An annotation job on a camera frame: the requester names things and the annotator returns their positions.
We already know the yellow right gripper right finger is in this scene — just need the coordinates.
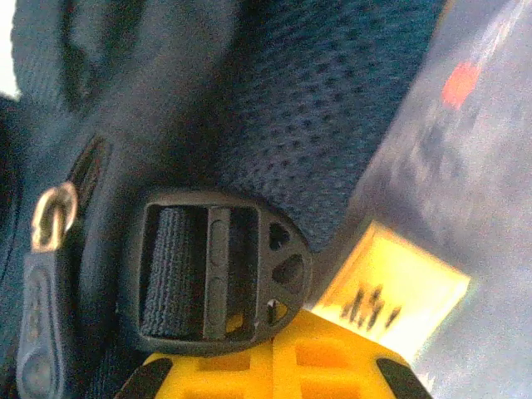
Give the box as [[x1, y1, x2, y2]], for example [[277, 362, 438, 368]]
[[272, 309, 436, 399]]

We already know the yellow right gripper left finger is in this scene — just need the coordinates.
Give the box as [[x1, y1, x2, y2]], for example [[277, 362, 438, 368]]
[[118, 337, 273, 399]]

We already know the blue book with white label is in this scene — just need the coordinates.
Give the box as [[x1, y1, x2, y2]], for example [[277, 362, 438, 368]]
[[305, 0, 532, 399]]

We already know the navy blue backpack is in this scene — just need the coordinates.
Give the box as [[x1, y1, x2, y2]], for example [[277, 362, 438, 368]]
[[0, 0, 450, 399]]

